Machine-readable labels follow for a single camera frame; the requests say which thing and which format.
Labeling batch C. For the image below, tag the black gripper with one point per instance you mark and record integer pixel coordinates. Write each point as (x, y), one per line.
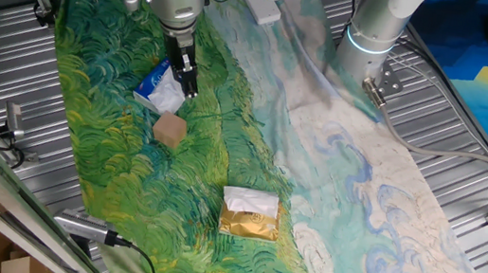
(179, 43)

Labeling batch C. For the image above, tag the small wooden block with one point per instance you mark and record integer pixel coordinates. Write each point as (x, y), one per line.
(169, 130)

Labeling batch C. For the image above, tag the blue white snack packet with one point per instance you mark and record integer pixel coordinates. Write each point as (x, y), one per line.
(159, 91)

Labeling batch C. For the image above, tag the painted landscape cloth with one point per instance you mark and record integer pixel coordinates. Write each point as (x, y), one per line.
(232, 154)

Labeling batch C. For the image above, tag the brown cardboard box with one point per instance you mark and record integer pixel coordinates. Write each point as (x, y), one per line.
(2, 256)

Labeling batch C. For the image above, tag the small silver camera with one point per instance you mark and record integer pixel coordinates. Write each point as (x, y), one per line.
(14, 121)

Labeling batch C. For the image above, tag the silver camera with black plug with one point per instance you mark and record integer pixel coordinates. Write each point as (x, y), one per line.
(85, 226)

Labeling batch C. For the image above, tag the metal base bracket plate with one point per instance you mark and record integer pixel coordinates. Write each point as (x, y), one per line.
(391, 80)

